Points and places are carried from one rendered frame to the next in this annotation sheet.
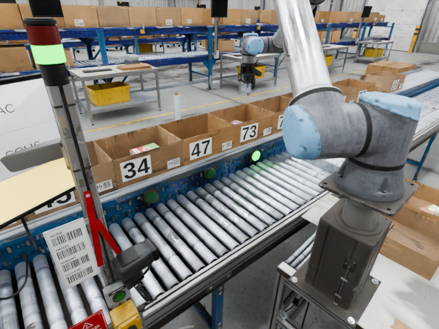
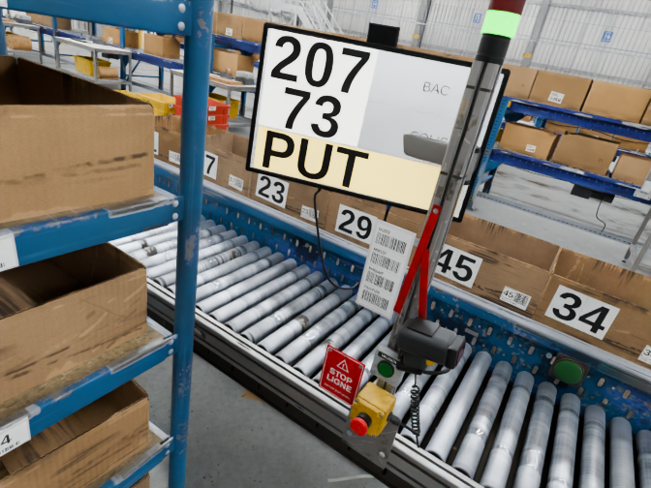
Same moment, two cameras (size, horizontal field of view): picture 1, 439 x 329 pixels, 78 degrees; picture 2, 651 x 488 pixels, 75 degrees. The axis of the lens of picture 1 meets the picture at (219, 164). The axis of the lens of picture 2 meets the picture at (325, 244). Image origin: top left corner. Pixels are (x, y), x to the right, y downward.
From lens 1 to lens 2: 0.34 m
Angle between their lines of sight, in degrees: 60
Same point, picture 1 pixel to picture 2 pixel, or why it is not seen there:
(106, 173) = (530, 284)
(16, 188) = (396, 171)
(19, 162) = (415, 147)
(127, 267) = (410, 332)
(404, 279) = not seen: outside the picture
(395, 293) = not seen: outside the picture
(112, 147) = (579, 274)
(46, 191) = (418, 197)
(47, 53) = (493, 19)
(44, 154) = (440, 153)
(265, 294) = not seen: outside the picture
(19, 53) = (604, 150)
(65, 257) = (376, 264)
